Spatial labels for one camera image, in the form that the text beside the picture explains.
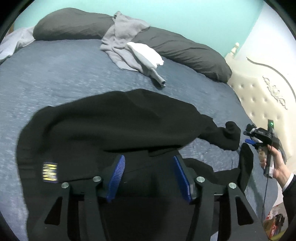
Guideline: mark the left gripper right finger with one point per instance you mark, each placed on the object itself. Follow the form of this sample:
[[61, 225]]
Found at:
[[185, 180]]

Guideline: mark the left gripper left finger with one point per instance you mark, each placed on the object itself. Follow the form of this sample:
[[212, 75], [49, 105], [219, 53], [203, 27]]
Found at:
[[112, 177]]

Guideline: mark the black sweater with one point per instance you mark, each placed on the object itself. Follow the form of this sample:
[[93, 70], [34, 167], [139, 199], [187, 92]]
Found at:
[[63, 150]]

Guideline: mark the dark suit sleeve forearm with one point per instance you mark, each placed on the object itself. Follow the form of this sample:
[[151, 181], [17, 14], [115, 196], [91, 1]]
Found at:
[[289, 203]]

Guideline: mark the person's right hand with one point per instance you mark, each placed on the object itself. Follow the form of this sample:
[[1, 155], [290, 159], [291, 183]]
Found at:
[[281, 173]]

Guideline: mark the cream tufted headboard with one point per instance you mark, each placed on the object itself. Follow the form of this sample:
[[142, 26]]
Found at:
[[265, 94]]

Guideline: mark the colourful clutter on floor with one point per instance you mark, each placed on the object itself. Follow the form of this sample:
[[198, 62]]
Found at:
[[276, 222]]

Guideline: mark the white rolled garment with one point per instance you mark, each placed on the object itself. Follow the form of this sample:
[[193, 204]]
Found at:
[[149, 58]]

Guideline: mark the dark grey long pillow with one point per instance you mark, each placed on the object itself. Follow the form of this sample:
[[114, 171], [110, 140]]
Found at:
[[72, 24]]

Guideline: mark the blue patterned bed cover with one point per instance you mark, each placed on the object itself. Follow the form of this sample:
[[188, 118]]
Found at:
[[53, 73]]

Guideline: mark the grey crumpled garment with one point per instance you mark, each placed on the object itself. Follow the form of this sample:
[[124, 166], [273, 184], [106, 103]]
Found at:
[[114, 42]]

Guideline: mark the light grey bed sheet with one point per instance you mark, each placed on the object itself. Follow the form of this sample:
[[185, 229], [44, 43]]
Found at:
[[15, 41]]

